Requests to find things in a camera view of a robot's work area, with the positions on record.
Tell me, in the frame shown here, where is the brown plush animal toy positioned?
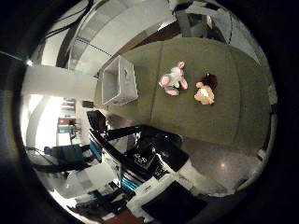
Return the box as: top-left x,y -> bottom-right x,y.
193,72 -> 219,106

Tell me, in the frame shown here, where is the pink and white plush bunny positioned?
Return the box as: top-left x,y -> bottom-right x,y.
158,61 -> 189,97

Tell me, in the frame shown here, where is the white fabric storage container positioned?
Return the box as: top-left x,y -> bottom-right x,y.
100,55 -> 139,106

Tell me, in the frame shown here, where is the olive green table cloth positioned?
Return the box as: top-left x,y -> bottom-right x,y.
93,36 -> 272,154

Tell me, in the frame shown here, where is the person in dark clothes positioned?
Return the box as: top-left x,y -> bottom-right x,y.
43,144 -> 97,167

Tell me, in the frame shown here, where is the black cable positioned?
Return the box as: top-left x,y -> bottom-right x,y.
40,0 -> 94,41

